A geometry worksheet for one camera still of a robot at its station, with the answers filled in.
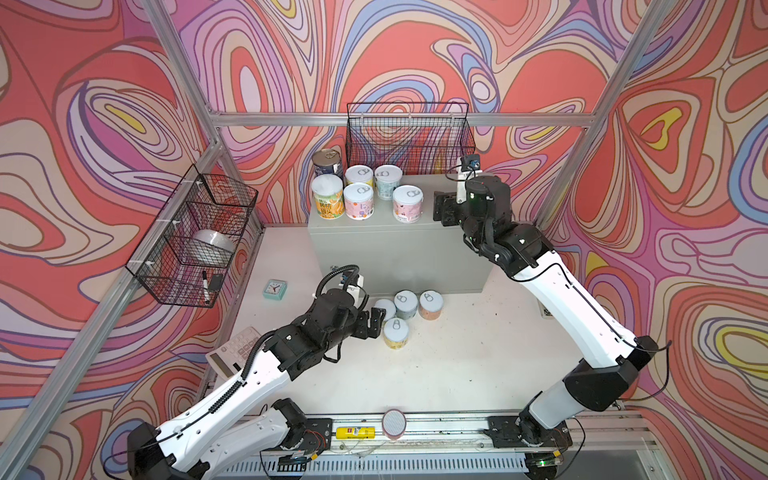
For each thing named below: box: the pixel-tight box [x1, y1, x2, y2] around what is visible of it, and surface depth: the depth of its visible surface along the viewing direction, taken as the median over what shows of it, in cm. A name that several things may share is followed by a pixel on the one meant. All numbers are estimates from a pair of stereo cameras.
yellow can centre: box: [383, 317, 410, 350], surface depth 88 cm
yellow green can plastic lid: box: [311, 174, 345, 220], surface depth 72 cm
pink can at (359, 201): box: [344, 182, 374, 221], surface depth 73 cm
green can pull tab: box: [374, 299, 396, 321], surface depth 93 cm
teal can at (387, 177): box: [374, 164, 403, 200], surface depth 78 cm
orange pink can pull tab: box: [418, 290, 444, 321], surface depth 93 cm
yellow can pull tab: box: [345, 164, 374, 186], surface depth 78 cm
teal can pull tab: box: [393, 289, 419, 320], surface depth 94 cm
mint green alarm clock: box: [262, 279, 288, 301], surface depth 101 cm
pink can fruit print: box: [392, 184, 424, 224], surface depth 73 cm
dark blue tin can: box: [312, 148, 343, 178], surface depth 75 cm
